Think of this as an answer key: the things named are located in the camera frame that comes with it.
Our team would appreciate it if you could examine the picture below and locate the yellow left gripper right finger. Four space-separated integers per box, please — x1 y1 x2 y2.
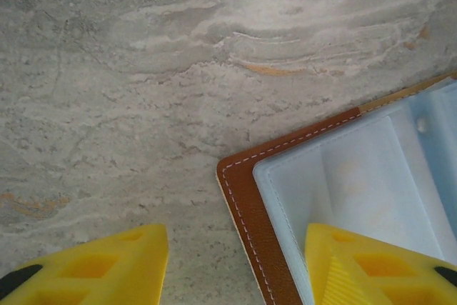
304 222 457 305

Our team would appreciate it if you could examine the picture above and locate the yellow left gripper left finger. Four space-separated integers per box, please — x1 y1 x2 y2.
0 224 169 305

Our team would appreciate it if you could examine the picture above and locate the orange-edged blue pouch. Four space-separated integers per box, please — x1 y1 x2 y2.
216 71 457 305

